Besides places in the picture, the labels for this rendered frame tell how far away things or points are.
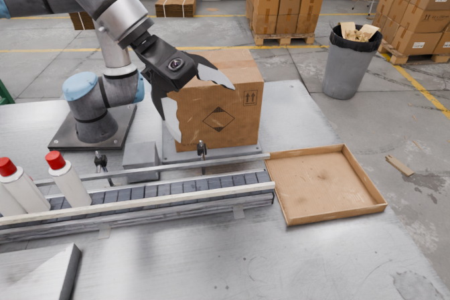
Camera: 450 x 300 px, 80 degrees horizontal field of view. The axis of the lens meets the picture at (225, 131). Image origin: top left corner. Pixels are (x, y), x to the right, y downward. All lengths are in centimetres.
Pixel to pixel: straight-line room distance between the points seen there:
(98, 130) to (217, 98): 48
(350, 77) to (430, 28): 133
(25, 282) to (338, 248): 77
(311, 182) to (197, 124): 42
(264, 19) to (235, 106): 299
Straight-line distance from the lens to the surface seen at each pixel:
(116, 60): 99
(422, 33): 386
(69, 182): 79
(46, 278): 82
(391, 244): 91
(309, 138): 110
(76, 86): 101
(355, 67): 277
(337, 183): 97
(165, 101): 48
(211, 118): 89
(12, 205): 91
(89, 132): 109
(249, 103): 87
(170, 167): 79
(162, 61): 43
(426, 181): 244
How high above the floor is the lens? 155
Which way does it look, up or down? 41 degrees down
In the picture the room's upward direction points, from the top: straight up
